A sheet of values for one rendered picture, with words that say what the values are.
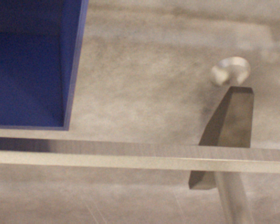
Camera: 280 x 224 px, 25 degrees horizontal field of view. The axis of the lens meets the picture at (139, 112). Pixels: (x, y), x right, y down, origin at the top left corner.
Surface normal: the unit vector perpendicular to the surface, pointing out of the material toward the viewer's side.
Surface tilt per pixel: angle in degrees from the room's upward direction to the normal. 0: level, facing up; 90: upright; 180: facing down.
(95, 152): 90
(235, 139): 28
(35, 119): 90
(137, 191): 0
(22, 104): 90
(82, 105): 0
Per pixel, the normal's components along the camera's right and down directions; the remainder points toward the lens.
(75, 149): 0.21, -0.68
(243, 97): 0.20, 0.33
